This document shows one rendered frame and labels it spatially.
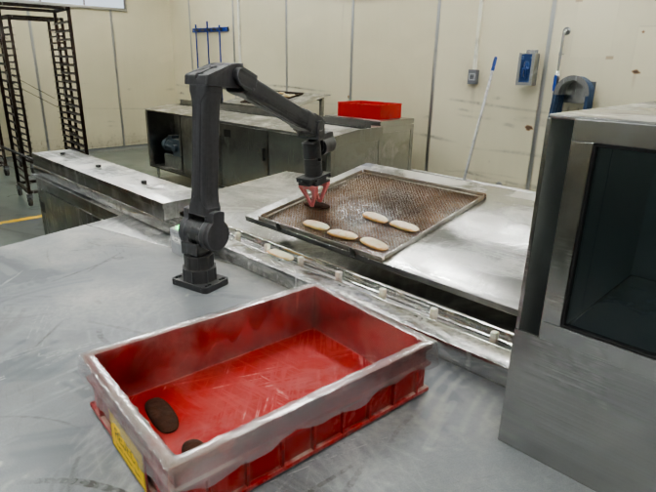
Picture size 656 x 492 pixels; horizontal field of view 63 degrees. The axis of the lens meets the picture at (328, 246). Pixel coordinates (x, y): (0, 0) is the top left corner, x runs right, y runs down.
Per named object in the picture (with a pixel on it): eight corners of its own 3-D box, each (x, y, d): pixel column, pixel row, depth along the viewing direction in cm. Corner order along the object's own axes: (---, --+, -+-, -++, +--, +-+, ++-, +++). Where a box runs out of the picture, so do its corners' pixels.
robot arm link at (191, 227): (182, 259, 132) (197, 263, 129) (179, 219, 129) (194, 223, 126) (209, 249, 139) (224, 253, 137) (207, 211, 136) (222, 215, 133)
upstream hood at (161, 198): (33, 168, 255) (30, 149, 252) (72, 163, 267) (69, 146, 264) (164, 225, 172) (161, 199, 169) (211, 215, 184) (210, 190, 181)
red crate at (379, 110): (336, 115, 508) (337, 102, 503) (359, 113, 533) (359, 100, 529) (379, 119, 476) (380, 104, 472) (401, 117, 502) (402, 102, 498)
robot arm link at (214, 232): (177, 57, 121) (208, 58, 116) (220, 63, 132) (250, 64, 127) (177, 246, 132) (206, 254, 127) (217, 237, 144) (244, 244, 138)
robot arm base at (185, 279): (171, 283, 134) (205, 294, 128) (168, 253, 131) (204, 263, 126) (195, 272, 141) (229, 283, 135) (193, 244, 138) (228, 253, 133)
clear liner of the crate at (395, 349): (80, 405, 86) (72, 351, 82) (315, 319, 115) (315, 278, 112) (171, 544, 62) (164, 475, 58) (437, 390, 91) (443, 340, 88)
